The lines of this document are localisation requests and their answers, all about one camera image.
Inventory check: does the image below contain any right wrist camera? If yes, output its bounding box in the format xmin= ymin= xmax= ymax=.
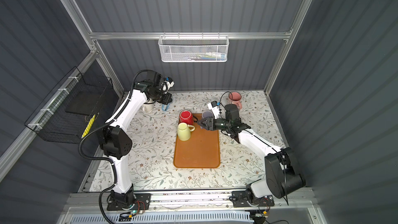
xmin=207 ymin=101 xmax=220 ymax=117

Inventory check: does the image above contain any yellow marker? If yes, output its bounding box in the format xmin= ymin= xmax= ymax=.
xmin=81 ymin=115 xmax=96 ymax=139

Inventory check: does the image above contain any pink patterned mug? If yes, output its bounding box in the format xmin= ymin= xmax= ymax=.
xmin=228 ymin=92 xmax=243 ymax=111

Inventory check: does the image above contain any aluminium rail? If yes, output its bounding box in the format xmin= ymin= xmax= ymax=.
xmin=64 ymin=188 xmax=318 ymax=211

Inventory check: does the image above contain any black corrugated cable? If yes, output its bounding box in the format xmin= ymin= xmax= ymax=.
xmin=77 ymin=69 xmax=156 ymax=224

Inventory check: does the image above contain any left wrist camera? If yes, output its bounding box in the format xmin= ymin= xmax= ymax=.
xmin=162 ymin=77 xmax=174 ymax=93

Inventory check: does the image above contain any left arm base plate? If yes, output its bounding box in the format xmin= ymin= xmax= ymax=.
xmin=107 ymin=191 xmax=151 ymax=211

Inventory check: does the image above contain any red mug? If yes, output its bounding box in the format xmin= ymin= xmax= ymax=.
xmin=179 ymin=110 xmax=198 ymax=125

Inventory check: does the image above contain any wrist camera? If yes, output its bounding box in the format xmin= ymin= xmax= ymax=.
xmin=207 ymin=101 xmax=220 ymax=117
xmin=162 ymin=77 xmax=174 ymax=93

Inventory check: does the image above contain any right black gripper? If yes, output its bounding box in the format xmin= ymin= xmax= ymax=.
xmin=198 ymin=117 xmax=231 ymax=132

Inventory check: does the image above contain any orange plastic tray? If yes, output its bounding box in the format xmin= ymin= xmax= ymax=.
xmin=174 ymin=113 xmax=221 ymax=169

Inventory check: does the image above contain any white slotted cable duct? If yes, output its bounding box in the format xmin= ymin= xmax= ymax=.
xmin=69 ymin=211 xmax=254 ymax=224

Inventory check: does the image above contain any light green mug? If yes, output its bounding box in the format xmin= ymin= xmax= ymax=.
xmin=177 ymin=122 xmax=195 ymax=142

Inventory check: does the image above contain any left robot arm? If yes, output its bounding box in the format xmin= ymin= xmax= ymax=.
xmin=100 ymin=77 xmax=174 ymax=194

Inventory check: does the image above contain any white mug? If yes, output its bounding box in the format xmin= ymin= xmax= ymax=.
xmin=142 ymin=99 xmax=155 ymax=113

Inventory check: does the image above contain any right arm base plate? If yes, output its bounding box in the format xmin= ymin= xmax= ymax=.
xmin=229 ymin=190 xmax=275 ymax=208

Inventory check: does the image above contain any black wire basket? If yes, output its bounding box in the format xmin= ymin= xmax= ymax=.
xmin=24 ymin=68 xmax=118 ymax=144

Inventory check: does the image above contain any blue mug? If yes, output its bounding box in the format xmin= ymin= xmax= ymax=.
xmin=161 ymin=104 xmax=170 ymax=112

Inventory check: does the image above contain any purple mug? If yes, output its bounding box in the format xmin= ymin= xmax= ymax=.
xmin=202 ymin=111 xmax=214 ymax=119

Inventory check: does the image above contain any white wire mesh basket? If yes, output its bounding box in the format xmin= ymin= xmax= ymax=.
xmin=158 ymin=35 xmax=230 ymax=63

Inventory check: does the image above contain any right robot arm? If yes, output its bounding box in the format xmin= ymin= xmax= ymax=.
xmin=197 ymin=117 xmax=306 ymax=200

